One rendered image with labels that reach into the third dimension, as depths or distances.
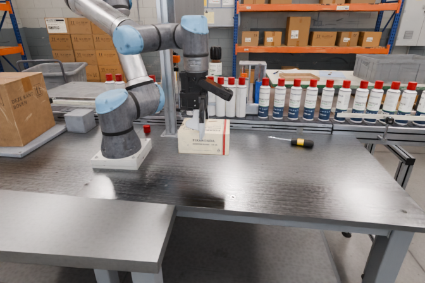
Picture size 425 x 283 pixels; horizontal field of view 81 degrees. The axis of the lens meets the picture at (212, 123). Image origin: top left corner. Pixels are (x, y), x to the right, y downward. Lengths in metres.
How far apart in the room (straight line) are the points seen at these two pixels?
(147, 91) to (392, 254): 0.97
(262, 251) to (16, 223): 1.10
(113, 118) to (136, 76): 0.19
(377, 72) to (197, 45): 2.25
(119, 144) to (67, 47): 4.07
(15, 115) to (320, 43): 4.72
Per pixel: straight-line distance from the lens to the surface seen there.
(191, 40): 0.73
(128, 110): 0.96
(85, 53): 4.86
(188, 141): 0.79
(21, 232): 0.87
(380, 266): 1.04
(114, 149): 0.99
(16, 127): 1.30
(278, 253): 1.51
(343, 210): 0.86
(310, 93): 1.29
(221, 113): 1.29
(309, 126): 1.31
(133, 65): 1.03
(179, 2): 1.11
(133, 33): 0.72
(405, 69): 2.92
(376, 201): 0.95
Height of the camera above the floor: 1.34
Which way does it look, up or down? 22 degrees down
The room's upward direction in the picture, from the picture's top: straight up
